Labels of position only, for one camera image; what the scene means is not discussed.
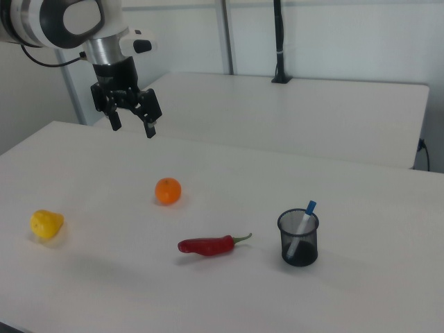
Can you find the black mesh pen cup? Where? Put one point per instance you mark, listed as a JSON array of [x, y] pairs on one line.
[[300, 253]]

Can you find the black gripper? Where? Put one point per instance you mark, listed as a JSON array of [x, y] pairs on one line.
[[116, 74]]

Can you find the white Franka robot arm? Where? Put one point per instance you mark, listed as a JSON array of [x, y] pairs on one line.
[[52, 21]]

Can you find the black pole with base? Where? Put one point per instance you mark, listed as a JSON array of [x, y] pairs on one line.
[[279, 41]]

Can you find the red chili pepper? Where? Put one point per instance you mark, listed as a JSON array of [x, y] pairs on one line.
[[208, 245]]

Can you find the grey partition frame post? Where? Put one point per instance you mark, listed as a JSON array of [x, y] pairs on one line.
[[225, 34], [73, 93]]

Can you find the yellow lemon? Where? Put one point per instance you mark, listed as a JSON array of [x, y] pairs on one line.
[[45, 223]]

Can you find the orange fruit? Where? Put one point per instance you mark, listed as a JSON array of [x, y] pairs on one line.
[[168, 190]]

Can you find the white background table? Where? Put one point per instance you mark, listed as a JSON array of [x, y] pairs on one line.
[[312, 111]]

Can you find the white marker pen blue cap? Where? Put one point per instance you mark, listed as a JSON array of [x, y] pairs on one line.
[[305, 218]]

